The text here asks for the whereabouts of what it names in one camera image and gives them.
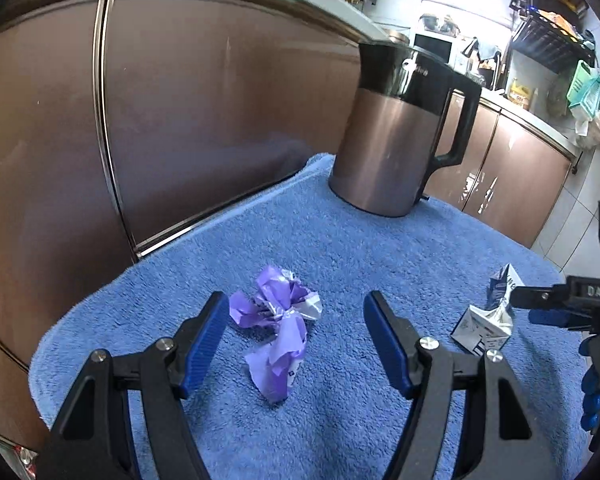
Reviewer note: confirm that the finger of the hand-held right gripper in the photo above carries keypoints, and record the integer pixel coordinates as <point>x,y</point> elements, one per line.
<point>540,296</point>
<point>560,319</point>

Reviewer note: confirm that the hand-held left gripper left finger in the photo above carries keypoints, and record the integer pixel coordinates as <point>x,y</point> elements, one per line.
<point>207,340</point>

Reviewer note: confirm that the white plastic bag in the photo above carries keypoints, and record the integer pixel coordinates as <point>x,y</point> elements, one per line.
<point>592,130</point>

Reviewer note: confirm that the white microwave oven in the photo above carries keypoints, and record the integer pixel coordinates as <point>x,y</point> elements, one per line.
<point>432,49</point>

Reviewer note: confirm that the white blue milk carton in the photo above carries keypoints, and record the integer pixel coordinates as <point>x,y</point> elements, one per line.
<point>480,330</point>

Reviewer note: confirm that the green plastic basket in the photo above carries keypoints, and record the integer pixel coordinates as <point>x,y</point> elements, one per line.
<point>587,87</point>

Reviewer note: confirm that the blue towel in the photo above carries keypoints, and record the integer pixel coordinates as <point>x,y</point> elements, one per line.
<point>330,260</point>

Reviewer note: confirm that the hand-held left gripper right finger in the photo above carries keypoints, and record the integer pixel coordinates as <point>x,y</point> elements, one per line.
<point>385,345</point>

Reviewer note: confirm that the brown kitchen cabinet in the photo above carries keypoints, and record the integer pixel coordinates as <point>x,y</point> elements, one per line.
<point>205,110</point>

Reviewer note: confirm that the purple wrapper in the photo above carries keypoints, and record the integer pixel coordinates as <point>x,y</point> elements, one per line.
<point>280,330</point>

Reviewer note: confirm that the person's right hand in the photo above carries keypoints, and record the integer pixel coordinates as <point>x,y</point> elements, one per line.
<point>591,385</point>

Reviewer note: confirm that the copper metal pot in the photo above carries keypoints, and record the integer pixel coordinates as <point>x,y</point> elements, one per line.
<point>397,36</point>

